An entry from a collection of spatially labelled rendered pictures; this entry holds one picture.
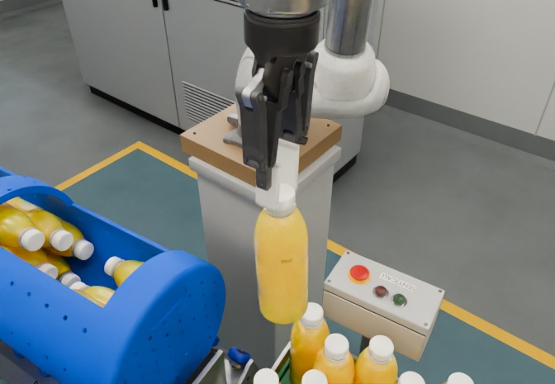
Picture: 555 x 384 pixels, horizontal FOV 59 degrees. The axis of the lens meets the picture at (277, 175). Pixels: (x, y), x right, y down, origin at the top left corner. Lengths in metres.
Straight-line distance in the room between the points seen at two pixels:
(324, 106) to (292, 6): 0.82
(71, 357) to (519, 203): 2.66
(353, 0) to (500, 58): 2.30
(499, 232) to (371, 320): 1.97
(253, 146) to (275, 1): 0.15
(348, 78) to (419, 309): 0.57
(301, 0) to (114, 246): 0.78
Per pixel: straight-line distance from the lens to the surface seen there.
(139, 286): 0.78
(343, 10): 1.14
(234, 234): 1.49
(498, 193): 3.13
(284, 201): 0.59
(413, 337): 0.94
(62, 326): 0.84
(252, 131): 0.50
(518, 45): 3.31
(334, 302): 0.96
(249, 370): 1.01
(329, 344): 0.85
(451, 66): 3.48
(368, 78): 1.25
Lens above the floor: 1.81
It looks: 37 degrees down
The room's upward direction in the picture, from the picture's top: straight up
